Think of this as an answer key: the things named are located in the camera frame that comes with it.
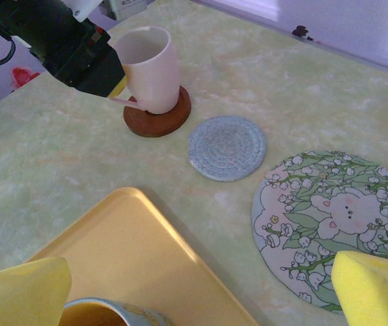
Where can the blue butterfly mug yellow inside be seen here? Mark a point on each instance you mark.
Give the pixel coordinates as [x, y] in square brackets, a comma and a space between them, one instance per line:
[89, 314]

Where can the pale pink tall cup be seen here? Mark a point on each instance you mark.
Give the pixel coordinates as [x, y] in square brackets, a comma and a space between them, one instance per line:
[153, 71]

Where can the grey-blue woven coaster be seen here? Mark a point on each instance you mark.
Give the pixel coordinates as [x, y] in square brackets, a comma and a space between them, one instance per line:
[228, 147]

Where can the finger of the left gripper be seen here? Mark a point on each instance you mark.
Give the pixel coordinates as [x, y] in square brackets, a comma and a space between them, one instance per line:
[95, 73]

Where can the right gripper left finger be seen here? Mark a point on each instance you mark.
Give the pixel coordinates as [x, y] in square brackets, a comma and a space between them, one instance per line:
[21, 295]

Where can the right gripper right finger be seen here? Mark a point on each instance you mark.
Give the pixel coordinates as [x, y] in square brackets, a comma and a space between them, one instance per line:
[373, 292]

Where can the brown wooden coaster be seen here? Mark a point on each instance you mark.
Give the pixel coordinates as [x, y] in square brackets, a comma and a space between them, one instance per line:
[160, 124]

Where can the yellow serving tray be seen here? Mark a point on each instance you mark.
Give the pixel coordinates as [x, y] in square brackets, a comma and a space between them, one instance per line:
[139, 244]

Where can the large bunny flower coaster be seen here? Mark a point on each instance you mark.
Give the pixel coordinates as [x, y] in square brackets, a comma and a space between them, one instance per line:
[323, 210]

